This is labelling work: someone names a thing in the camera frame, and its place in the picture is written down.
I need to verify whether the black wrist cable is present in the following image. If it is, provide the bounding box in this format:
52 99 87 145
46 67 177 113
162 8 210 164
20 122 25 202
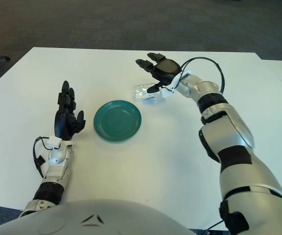
180 57 225 94
32 137 51 178

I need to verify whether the thin black loose cable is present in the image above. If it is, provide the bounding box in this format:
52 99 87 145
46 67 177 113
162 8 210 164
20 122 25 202
206 220 224 231

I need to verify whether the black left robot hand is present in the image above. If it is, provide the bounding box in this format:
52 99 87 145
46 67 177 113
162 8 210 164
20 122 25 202
54 80 86 142

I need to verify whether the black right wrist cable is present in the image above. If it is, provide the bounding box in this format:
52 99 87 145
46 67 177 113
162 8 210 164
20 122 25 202
180 57 225 94

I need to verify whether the green round plate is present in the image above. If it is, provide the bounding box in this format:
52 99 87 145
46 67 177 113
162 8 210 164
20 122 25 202
93 99 142 142

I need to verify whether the clear plastic bottle blue cap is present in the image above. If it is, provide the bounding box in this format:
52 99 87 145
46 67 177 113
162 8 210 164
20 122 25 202
132 82 165 102

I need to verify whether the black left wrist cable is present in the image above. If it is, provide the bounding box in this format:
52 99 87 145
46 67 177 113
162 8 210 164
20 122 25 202
32 137 51 178

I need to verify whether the grey robot torso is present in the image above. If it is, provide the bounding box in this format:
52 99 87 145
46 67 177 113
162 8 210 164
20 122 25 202
0 199 195 235

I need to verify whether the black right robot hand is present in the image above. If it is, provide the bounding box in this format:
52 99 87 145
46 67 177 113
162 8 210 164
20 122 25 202
135 52 183 94

